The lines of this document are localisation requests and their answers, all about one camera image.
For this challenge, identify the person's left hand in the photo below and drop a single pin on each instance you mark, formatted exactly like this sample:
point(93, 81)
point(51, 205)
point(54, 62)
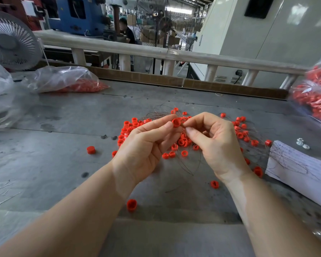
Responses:
point(139, 155)

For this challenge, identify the person's right hand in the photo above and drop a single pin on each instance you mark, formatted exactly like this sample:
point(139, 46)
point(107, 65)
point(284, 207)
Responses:
point(219, 147)

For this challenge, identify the pile of red plastic rings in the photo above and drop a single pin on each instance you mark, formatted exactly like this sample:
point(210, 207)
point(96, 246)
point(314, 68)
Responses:
point(129, 126)

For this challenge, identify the person's left forearm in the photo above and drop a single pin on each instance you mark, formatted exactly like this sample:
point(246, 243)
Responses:
point(61, 222)

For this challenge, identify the person's right forearm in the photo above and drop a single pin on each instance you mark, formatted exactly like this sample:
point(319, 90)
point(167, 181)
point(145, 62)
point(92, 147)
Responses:
point(275, 216)

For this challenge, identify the brown wooden board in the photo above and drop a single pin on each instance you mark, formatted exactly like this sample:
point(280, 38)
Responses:
point(154, 78)

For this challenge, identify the small clear plastic piece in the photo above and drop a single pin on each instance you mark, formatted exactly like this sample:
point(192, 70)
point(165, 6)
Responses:
point(300, 141)
point(306, 146)

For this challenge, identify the white paper sheet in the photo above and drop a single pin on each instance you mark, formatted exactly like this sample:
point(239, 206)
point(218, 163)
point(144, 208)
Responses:
point(300, 175)

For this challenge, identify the clear bag with red pieces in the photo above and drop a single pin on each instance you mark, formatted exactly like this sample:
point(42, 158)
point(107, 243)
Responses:
point(63, 79)

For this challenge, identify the large clear bag red pieces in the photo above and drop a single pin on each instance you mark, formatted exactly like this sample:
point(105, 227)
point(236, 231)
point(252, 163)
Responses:
point(314, 94)

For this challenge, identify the white metal railing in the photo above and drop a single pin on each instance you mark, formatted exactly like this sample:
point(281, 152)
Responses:
point(127, 47)

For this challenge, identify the large grey machine cabinet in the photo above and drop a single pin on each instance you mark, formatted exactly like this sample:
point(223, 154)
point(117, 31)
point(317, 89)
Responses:
point(294, 34)

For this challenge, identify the blue industrial machine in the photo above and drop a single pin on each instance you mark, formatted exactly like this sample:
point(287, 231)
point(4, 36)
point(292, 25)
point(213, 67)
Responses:
point(87, 18)

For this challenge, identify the crumpled clear plastic bag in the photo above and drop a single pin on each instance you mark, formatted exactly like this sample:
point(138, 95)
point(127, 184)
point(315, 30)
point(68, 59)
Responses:
point(0, 98)

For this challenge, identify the white desk fan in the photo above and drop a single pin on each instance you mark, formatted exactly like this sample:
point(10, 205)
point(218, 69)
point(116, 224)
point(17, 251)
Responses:
point(12, 41)

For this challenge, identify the red industrial machine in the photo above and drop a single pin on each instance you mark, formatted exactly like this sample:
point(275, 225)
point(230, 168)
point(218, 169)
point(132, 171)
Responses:
point(10, 8)

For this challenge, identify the black pedestal fan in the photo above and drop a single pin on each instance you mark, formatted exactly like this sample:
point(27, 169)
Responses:
point(165, 25)

